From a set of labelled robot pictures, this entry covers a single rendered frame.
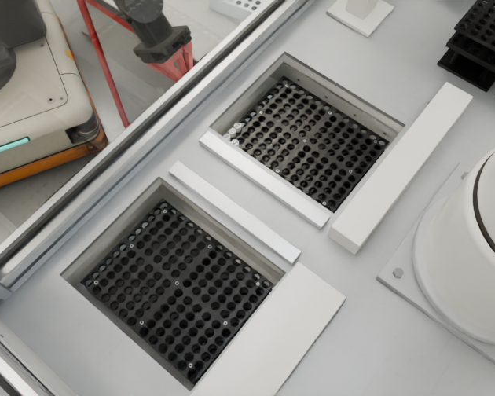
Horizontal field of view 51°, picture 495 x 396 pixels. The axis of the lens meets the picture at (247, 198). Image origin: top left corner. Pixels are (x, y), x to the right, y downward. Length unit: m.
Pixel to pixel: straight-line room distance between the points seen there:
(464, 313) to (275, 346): 0.24
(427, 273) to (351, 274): 0.10
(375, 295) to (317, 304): 0.08
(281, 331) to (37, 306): 0.33
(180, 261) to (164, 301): 0.06
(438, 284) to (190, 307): 0.34
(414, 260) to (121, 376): 0.41
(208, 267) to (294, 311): 0.15
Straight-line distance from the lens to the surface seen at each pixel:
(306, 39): 0.95
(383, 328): 0.73
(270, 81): 1.03
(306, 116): 0.90
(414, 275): 0.75
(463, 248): 0.63
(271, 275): 0.84
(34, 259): 0.76
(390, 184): 0.76
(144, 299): 0.77
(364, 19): 0.99
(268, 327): 0.69
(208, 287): 0.77
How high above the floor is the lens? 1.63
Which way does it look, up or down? 64 degrees down
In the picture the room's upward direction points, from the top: straight up
